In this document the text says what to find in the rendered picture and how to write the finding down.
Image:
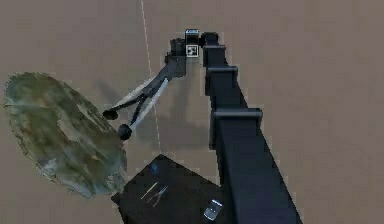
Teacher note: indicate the yellow pencil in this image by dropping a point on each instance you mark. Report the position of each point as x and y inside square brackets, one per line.
[149, 190]

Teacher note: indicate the silver mobile phone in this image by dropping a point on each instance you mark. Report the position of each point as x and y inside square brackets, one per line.
[212, 210]

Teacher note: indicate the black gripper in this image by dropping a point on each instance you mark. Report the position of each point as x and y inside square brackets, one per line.
[176, 63]

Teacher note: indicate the small blue object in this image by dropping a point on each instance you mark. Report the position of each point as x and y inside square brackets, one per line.
[154, 168]

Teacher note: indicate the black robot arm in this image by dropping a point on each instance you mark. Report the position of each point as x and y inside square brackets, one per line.
[243, 150]

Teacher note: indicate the grey pliers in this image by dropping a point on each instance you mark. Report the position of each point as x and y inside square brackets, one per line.
[158, 196]

